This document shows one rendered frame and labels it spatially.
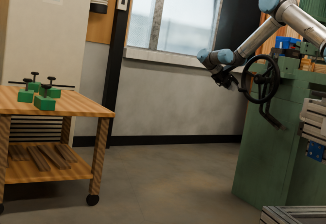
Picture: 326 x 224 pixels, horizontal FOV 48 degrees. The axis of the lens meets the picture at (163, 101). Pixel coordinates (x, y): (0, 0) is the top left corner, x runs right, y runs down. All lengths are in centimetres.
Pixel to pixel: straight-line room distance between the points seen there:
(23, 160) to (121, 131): 128
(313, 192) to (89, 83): 181
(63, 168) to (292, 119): 131
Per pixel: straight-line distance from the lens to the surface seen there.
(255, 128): 244
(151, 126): 339
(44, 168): 201
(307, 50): 243
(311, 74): 220
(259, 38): 197
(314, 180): 247
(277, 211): 189
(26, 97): 193
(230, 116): 402
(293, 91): 226
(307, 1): 242
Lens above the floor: 90
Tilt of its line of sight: 8 degrees down
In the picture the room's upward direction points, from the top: 9 degrees clockwise
